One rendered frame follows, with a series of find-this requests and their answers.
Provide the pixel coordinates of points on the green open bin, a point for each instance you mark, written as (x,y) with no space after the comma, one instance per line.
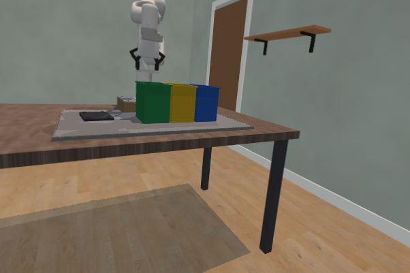
(153,102)

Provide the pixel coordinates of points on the blue bin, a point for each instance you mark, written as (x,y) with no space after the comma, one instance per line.
(206,103)

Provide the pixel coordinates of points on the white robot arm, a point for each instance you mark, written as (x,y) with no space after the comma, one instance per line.
(148,23)

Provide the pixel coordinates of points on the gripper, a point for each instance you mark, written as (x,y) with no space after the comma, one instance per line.
(147,48)

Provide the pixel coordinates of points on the yellow open-top bin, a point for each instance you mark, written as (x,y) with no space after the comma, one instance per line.
(182,103)

